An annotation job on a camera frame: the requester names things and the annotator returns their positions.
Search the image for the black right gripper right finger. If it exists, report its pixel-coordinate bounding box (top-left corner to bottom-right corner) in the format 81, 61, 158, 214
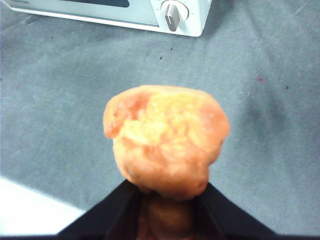
196, 181, 277, 237

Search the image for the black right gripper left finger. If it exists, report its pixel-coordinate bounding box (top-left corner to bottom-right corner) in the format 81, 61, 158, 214
57, 180, 144, 237

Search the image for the golden brown bread roll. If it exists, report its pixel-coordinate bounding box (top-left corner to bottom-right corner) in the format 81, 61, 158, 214
102, 84, 231, 237

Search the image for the glass oven door taupe handle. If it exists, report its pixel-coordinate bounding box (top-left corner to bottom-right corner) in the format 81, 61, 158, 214
0, 0, 161, 27

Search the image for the white Toshiba toaster oven body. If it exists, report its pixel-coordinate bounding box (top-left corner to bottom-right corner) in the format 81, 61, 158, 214
0, 0, 212, 38

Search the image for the taupe and white oven knob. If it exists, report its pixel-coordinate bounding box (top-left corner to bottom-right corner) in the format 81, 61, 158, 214
159, 0, 190, 33

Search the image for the dark grey table cloth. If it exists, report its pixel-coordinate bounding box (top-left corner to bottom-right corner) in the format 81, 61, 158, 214
0, 0, 320, 236

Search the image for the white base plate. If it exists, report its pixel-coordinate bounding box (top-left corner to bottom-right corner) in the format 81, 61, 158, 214
0, 176, 86, 236

